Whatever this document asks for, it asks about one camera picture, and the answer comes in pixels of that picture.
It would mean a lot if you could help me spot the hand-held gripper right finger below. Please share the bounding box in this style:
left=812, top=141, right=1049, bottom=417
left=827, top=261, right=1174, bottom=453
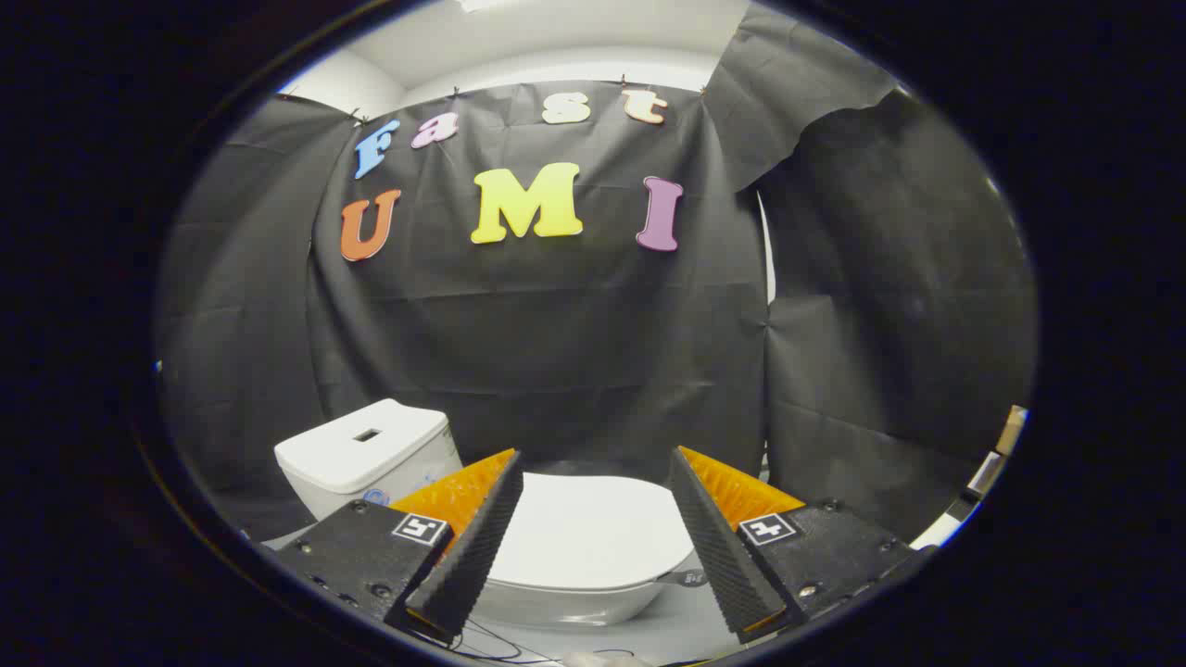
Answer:
left=668, top=446, right=935, bottom=646

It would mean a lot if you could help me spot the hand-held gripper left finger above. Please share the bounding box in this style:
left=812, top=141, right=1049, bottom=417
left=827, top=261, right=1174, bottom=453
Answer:
left=276, top=448, right=525, bottom=645

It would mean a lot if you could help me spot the white toilet lid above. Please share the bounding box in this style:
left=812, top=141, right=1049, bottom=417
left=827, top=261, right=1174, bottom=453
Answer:
left=484, top=472, right=698, bottom=594

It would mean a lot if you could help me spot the white toilet bowl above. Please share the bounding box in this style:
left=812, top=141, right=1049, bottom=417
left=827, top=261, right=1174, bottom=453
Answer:
left=471, top=576, right=670, bottom=628

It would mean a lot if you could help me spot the white toilet tank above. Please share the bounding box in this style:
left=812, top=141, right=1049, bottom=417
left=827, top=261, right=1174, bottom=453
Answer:
left=274, top=398, right=464, bottom=522

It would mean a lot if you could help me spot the black backdrop cloth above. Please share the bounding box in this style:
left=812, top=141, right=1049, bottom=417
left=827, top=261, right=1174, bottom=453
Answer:
left=156, top=5, right=1037, bottom=547

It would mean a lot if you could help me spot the tan cardboard box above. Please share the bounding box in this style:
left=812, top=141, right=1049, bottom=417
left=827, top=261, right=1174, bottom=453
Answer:
left=995, top=405, right=1029, bottom=457

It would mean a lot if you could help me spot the thin black cable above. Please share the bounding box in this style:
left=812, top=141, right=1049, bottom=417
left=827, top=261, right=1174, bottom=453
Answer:
left=454, top=619, right=566, bottom=663

